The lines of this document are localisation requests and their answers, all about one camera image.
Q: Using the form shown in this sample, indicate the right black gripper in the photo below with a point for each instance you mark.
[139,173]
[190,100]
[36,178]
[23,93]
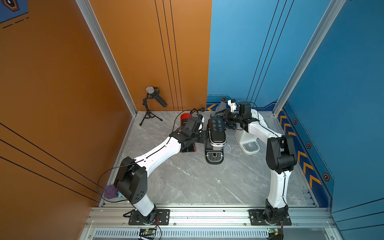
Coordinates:
[226,115]

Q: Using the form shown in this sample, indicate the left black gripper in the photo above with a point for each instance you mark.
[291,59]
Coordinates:
[204,136]

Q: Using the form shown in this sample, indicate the black coffee machine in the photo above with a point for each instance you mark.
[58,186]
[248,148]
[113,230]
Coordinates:
[216,140]

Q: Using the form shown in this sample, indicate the white coffee machine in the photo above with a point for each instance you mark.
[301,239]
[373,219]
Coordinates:
[247,142]

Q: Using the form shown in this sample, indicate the grey microfibre cloth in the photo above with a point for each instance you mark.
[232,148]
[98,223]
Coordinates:
[220,109]

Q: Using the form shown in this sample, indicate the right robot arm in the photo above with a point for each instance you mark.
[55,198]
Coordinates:
[280,158]

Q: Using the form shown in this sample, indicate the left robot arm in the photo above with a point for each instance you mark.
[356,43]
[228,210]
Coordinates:
[132,178]

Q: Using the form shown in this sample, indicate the purple toy cube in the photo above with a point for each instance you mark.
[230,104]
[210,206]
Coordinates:
[110,192]

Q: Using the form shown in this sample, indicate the left circuit board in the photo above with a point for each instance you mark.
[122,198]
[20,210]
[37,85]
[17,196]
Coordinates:
[147,234]

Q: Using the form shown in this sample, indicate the circuit board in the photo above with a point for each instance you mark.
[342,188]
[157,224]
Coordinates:
[276,234]
[147,234]

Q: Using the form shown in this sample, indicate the right circuit board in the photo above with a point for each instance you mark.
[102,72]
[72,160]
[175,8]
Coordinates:
[276,234]

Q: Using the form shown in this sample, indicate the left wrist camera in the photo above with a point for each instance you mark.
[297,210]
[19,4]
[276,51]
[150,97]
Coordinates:
[200,121]

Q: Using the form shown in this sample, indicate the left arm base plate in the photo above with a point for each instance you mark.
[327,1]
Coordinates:
[159,217]

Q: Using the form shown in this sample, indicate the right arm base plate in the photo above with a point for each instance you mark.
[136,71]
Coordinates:
[268,217]

